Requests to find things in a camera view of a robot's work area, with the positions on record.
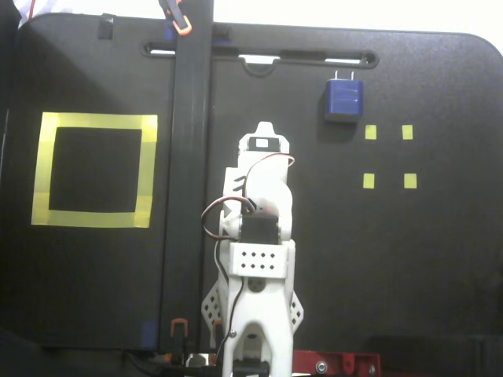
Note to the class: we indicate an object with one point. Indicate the small yellow tape marker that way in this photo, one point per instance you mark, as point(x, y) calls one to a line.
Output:
point(370, 132)
point(368, 181)
point(407, 132)
point(410, 181)

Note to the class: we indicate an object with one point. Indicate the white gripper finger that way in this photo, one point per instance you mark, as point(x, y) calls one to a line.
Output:
point(264, 127)

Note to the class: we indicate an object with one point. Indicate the orange black spring clamp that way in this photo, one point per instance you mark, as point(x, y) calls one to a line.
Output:
point(216, 329)
point(178, 21)
point(178, 334)

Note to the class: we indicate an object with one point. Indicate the blue tape patch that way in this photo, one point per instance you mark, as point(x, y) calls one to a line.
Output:
point(169, 33)
point(149, 334)

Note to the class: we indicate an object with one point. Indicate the red metal screw clamp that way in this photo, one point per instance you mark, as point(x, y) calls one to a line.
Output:
point(338, 359)

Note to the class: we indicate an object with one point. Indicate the yellow tape square outline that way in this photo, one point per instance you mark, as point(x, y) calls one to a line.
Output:
point(94, 119)

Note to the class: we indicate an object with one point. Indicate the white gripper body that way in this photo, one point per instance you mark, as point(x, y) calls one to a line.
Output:
point(264, 144)

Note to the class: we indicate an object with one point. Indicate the blue white charger block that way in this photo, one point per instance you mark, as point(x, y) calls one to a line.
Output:
point(342, 100)

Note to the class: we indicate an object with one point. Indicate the black table latch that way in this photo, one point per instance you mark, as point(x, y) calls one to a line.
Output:
point(105, 29)

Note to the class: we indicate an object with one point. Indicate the black flat table strip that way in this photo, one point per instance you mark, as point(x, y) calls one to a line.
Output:
point(188, 157)

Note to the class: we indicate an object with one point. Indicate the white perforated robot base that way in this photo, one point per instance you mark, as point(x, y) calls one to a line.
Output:
point(212, 310)

